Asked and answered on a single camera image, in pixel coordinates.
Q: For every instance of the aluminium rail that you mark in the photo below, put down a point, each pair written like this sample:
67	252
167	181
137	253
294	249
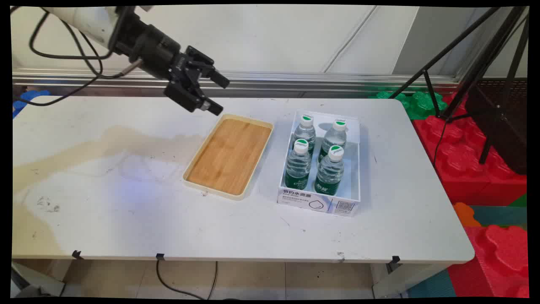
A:
295	80

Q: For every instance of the white cardboard bottle box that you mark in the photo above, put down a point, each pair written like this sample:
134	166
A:
318	202

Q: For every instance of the white table leg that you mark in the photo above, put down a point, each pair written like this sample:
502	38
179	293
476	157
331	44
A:
38	278
405	280

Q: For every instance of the red foam mat piece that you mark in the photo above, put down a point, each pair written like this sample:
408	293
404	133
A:
498	261

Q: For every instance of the large red foam block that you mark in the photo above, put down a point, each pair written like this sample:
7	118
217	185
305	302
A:
464	169

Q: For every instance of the teal foam mat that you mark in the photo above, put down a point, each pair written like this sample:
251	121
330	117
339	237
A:
500	216

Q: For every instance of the orange foam piece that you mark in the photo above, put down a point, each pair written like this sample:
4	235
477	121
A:
464	214

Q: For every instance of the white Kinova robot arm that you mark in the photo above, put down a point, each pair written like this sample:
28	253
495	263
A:
86	21

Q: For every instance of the black tripod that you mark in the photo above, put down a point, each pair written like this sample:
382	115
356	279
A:
485	57

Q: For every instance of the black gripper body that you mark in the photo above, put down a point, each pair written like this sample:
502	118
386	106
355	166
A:
154	48

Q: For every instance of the clear water bottle green label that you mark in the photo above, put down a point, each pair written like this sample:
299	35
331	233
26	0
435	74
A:
330	173
334	137
298	166
304	131

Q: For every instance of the black mesh panel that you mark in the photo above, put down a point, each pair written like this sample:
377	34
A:
504	126

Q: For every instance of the green foam block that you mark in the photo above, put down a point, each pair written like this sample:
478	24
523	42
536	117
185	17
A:
419	105

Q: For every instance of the bamboo tray with cream rim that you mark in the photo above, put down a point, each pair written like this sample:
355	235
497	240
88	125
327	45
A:
230	155

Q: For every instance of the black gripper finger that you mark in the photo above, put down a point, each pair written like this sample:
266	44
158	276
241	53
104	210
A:
185	95
204	65

